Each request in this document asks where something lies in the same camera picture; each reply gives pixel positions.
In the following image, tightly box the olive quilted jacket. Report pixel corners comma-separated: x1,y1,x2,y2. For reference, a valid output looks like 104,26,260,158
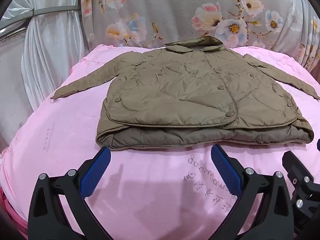
50,35,316,151

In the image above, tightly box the grey floral cloth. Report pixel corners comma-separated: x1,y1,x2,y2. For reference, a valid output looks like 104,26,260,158
80,0,320,75

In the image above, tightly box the metal frame rail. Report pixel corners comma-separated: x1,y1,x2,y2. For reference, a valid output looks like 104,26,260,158
0,7,83,40

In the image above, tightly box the pink bed sheet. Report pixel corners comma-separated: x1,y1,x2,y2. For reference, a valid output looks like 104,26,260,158
0,44,320,240

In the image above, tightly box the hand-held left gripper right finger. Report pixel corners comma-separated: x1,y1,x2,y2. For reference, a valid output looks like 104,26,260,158
211,144,298,240

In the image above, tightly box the white satin curtain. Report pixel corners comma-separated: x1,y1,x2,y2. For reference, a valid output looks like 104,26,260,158
0,0,95,145

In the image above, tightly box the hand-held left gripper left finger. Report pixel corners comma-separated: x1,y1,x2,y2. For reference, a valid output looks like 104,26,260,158
27,146,112,240

